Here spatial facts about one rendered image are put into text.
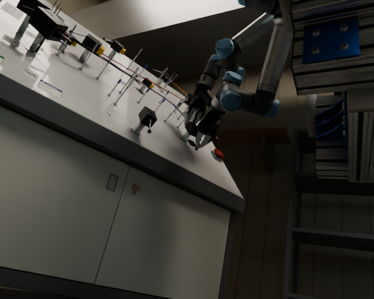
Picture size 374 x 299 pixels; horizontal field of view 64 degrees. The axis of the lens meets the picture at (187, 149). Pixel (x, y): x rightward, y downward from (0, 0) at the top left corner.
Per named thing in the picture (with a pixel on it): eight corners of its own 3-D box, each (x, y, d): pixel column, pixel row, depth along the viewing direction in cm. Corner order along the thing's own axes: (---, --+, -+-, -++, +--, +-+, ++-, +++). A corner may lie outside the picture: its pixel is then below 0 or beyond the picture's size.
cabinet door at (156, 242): (218, 307, 120) (232, 211, 136) (95, 284, 90) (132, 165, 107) (214, 306, 122) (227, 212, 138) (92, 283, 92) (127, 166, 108)
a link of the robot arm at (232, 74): (226, 74, 113) (225, 67, 120) (214, 99, 119) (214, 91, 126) (245, 82, 114) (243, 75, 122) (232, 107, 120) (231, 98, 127)
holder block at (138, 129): (133, 143, 105) (149, 122, 102) (129, 124, 115) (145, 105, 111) (143, 148, 108) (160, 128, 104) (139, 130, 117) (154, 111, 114)
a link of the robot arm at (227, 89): (254, 99, 106) (250, 87, 115) (224, 90, 105) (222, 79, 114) (246, 118, 110) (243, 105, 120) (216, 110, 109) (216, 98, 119)
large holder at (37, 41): (13, 28, 109) (32, -7, 105) (48, 60, 109) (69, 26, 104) (-2, 25, 103) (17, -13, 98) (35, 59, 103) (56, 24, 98)
